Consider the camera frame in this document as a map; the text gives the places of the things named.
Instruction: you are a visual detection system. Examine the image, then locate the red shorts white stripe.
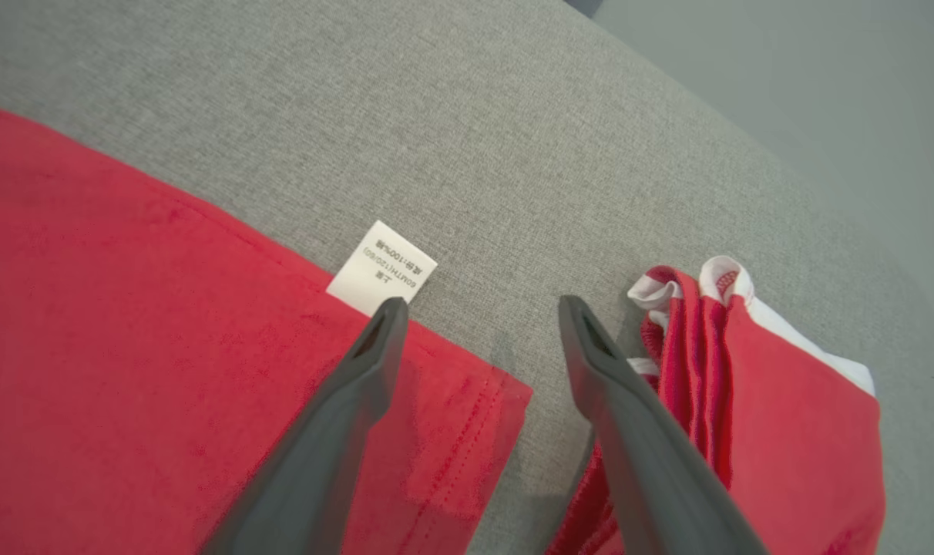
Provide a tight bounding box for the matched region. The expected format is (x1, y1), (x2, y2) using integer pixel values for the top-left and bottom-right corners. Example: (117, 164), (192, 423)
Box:
(543, 255), (887, 555)

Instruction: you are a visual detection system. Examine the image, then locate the red white striped t-shirt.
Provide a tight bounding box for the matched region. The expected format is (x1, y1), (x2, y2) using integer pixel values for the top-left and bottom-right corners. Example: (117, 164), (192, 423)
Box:
(0, 99), (534, 555)

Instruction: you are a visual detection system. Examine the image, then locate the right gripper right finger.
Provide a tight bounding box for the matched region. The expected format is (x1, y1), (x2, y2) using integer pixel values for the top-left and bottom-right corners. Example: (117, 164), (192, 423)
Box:
(557, 294), (770, 555)

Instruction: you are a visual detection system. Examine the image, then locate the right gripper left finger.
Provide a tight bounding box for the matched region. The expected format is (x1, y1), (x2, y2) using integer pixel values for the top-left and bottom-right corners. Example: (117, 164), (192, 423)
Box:
(200, 297), (411, 555)

